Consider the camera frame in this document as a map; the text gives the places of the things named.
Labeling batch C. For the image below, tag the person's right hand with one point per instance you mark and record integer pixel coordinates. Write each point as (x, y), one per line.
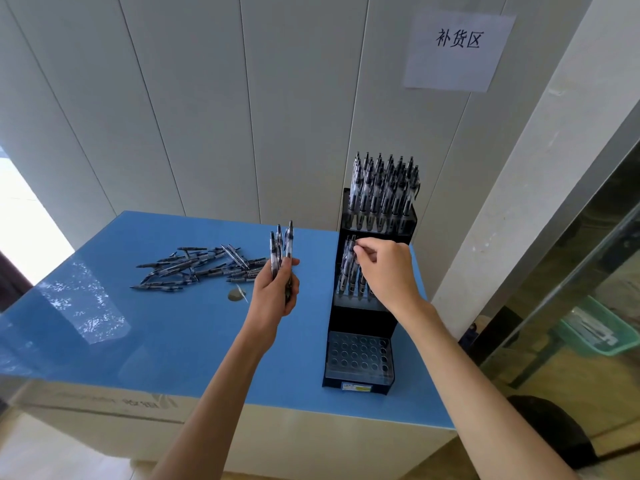
(392, 274)

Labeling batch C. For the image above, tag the person's left hand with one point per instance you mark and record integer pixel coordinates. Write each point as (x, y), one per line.
(270, 304)

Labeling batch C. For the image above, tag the row of black pens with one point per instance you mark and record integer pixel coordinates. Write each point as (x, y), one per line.
(345, 274)
(380, 194)

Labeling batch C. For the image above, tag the black tiered pen display stand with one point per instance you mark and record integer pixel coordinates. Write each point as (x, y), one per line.
(360, 319)

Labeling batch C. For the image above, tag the pile of black pens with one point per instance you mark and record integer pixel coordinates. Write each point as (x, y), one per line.
(200, 267)

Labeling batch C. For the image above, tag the person's left forearm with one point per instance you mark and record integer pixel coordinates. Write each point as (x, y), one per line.
(210, 414)

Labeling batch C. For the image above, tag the person's right forearm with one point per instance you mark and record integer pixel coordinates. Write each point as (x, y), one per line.
(480, 394)

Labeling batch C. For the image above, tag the small round brown disc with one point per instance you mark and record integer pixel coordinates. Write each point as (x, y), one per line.
(235, 294)

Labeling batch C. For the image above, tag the blue table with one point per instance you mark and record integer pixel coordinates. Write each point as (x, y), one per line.
(150, 344)

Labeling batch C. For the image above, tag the steel framed glass partition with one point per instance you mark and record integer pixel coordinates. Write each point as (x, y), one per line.
(575, 274)

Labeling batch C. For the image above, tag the white paper sign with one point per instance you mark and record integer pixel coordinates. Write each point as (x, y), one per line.
(457, 69)

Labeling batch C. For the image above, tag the black round object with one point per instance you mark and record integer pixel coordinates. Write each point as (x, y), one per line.
(550, 429)

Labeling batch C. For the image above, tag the green plastic basket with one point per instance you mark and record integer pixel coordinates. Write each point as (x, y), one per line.
(620, 339)

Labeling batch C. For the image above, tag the dark framed glass door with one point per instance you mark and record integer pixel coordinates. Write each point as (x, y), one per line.
(12, 284)

